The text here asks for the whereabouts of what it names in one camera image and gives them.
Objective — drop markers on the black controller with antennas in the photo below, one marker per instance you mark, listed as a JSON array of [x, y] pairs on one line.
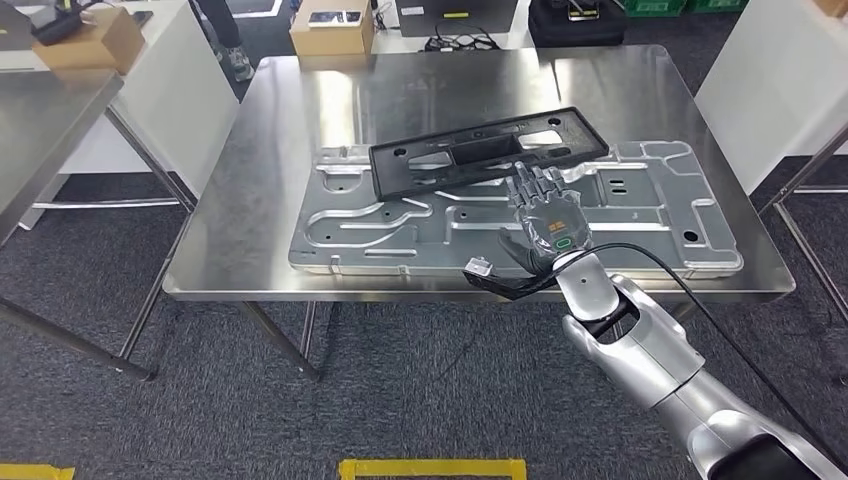
[[56, 26]]

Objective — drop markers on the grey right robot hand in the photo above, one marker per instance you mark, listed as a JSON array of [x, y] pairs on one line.
[[553, 228]]

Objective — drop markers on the grey laptop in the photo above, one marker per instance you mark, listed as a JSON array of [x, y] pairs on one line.
[[457, 16]]

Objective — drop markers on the black hard case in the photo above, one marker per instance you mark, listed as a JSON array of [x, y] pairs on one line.
[[576, 33]]

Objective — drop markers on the black plastic plate frame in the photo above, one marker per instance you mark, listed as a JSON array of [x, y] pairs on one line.
[[384, 179]]

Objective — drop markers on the white phone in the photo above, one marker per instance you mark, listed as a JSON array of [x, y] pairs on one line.
[[331, 18]]

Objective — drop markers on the stamped sheet metal panel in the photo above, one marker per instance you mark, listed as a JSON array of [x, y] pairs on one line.
[[629, 212]]

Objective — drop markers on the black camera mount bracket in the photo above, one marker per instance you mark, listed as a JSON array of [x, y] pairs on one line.
[[510, 288]]

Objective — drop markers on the black remote controller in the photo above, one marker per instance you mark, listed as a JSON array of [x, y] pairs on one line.
[[583, 8]]

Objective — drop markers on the stainless steel workbench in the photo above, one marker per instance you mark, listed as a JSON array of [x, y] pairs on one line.
[[430, 86]]

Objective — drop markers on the cardboard box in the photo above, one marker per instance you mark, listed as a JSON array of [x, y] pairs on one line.
[[331, 41], [99, 50]]

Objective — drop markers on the green plastic crate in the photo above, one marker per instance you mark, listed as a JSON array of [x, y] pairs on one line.
[[652, 6], [715, 5]]

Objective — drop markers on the grey flat case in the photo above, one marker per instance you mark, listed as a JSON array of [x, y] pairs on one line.
[[13, 26]]

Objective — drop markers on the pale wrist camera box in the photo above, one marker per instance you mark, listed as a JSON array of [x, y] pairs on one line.
[[478, 267]]

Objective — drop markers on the black phone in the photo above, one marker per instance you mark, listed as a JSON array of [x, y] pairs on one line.
[[140, 18]]

